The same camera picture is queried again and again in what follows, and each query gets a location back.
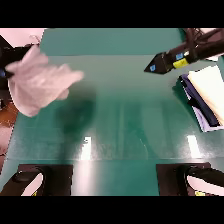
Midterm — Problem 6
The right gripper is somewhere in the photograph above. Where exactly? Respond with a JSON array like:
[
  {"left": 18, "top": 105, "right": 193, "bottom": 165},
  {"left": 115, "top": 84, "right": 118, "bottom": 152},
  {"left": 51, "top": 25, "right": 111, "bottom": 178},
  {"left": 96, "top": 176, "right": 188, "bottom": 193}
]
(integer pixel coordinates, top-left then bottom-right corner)
[{"left": 143, "top": 49, "right": 190, "bottom": 75}]

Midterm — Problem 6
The cream garment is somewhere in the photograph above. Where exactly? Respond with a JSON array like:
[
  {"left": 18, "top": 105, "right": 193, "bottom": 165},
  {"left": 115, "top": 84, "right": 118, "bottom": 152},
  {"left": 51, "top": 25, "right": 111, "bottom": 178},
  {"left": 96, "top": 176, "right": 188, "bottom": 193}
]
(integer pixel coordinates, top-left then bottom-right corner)
[{"left": 187, "top": 64, "right": 224, "bottom": 126}]

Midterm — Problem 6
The navy garment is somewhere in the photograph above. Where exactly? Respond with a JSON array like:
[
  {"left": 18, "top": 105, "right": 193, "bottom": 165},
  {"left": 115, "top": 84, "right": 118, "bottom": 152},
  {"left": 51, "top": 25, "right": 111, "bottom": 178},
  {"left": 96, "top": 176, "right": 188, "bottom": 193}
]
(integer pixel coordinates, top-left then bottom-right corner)
[{"left": 178, "top": 73, "right": 222, "bottom": 128}]

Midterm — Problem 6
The lavender garment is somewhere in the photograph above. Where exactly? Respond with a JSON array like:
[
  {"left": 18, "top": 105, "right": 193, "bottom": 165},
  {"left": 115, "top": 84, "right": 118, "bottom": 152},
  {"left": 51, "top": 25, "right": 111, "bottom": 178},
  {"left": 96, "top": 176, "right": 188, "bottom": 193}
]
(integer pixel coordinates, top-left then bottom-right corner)
[{"left": 191, "top": 105, "right": 224, "bottom": 133}]

